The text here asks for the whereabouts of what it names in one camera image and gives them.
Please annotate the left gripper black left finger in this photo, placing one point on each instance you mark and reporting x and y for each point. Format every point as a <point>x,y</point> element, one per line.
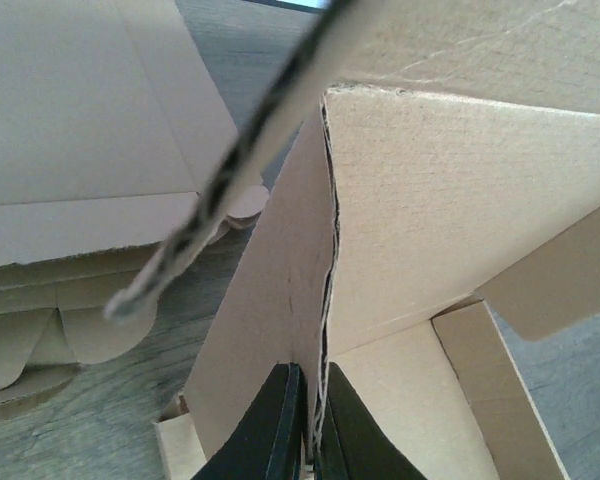
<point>266,443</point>

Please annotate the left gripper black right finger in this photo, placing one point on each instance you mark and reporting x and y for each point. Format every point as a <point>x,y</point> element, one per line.
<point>353,445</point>

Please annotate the brown cardboard box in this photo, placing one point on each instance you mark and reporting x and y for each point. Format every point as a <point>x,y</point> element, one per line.
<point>443,168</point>

